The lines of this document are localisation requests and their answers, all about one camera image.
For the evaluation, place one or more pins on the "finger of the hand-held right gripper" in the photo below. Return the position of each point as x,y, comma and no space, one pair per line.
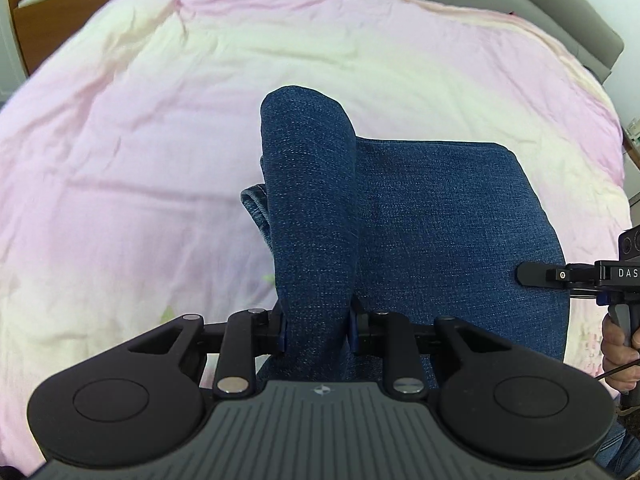
545,275

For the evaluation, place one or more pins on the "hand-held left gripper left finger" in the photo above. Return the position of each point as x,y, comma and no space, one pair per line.
283,336

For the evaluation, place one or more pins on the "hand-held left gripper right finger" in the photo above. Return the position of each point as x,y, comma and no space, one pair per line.
352,336

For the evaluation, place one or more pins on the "blue denim pants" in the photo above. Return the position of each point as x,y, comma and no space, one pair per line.
425,235

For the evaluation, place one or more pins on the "person's right hand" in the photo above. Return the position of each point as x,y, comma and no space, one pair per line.
611,355

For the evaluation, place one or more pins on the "small white green object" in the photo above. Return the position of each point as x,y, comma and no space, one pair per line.
633,132

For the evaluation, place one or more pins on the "person's denim-clad leg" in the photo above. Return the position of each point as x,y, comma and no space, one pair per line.
622,452

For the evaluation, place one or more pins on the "pink bed duvet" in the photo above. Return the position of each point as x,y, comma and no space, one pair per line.
125,160

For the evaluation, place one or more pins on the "wooden desk with white top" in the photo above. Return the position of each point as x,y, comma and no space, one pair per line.
50,20

